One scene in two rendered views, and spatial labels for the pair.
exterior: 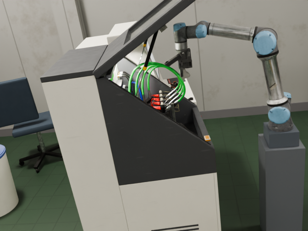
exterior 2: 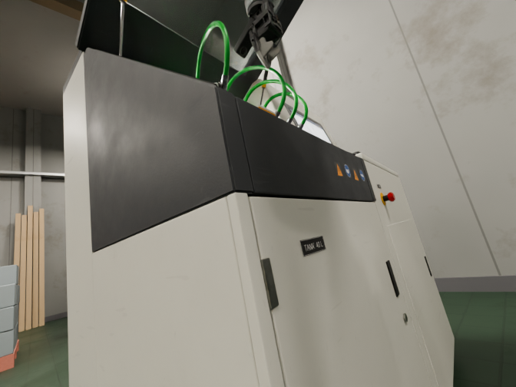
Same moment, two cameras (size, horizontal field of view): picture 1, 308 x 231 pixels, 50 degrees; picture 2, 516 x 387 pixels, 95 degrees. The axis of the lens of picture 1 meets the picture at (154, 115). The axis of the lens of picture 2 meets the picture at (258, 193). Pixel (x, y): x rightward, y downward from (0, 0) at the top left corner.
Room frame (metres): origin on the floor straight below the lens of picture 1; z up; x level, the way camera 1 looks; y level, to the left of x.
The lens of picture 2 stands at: (1.40, -0.51, 0.72)
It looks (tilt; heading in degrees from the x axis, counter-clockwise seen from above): 12 degrees up; 37
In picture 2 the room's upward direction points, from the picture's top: 12 degrees counter-clockwise
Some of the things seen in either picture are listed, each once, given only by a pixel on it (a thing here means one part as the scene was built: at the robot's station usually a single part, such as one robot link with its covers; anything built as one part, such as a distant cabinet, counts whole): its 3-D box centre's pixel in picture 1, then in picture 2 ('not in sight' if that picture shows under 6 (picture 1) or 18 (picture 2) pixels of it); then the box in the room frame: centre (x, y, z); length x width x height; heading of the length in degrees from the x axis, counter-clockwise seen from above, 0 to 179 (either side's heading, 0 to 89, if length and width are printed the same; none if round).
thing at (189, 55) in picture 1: (184, 58); (263, 24); (1.99, -0.23, 1.40); 0.09 x 0.08 x 0.12; 88
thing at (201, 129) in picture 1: (202, 134); (322, 170); (1.98, -0.30, 0.87); 0.62 x 0.04 x 0.16; 178
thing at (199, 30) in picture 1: (197, 31); not in sight; (1.96, -0.33, 1.56); 0.11 x 0.11 x 0.08; 64
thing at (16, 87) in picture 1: (33, 119); not in sight; (3.63, 1.41, 0.55); 0.64 x 0.61 x 1.11; 174
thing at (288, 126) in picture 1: (280, 119); not in sight; (1.86, -0.79, 0.95); 0.15 x 0.15 x 0.10
